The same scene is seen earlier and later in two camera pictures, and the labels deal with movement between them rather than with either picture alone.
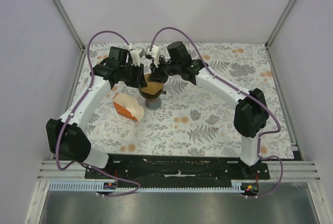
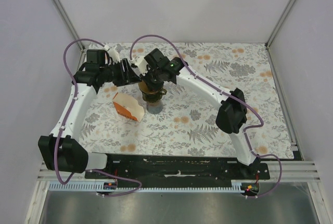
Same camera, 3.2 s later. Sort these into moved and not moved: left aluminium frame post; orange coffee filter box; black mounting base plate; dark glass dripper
Moved: dark glass dripper
Not moved: orange coffee filter box; black mounting base plate; left aluminium frame post
